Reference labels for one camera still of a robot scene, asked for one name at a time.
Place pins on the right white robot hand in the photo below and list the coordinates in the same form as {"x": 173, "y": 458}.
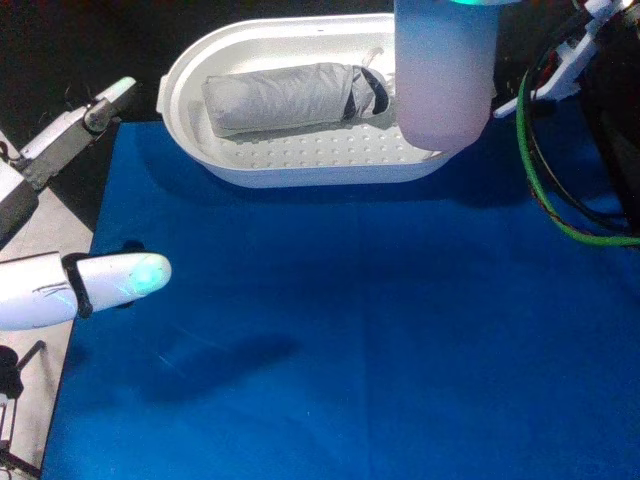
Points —
{"x": 115, "y": 282}

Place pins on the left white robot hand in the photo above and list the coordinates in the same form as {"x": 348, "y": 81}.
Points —
{"x": 472, "y": 2}

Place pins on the blue and pink water bottle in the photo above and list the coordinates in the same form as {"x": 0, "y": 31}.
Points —
{"x": 445, "y": 75}

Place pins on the grey umbrella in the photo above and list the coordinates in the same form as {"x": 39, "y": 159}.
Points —
{"x": 280, "y": 100}

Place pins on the black metal stand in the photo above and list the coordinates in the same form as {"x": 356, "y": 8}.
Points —
{"x": 10, "y": 450}

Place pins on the white perforated oval basket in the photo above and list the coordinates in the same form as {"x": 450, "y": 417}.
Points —
{"x": 300, "y": 160}

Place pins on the blue table mat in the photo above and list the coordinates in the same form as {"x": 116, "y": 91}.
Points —
{"x": 350, "y": 325}

